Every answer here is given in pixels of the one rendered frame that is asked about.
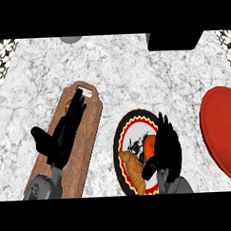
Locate red green small object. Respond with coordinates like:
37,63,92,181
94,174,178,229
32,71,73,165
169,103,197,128
65,98,73,114

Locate grey round object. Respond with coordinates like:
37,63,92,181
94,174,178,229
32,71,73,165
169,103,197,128
60,36,84,45

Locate red bowl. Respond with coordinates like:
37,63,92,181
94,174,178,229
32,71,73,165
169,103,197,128
197,86,231,188

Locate brown wooden cutting board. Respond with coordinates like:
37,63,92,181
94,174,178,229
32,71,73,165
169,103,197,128
18,79,107,202

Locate black rimmed patterned plate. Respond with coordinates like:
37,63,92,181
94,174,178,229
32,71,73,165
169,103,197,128
110,107,164,198

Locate orange squash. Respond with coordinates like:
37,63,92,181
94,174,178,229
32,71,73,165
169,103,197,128
142,134,159,162

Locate tan croissant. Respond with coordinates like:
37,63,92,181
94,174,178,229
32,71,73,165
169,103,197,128
117,149,147,197

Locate black appliance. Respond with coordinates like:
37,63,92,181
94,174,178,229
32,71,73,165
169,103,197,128
145,30,205,52

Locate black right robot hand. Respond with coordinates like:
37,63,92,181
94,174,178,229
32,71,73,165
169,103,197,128
138,111,184,184

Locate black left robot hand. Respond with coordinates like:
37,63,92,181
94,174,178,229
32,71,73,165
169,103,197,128
28,87,90,171

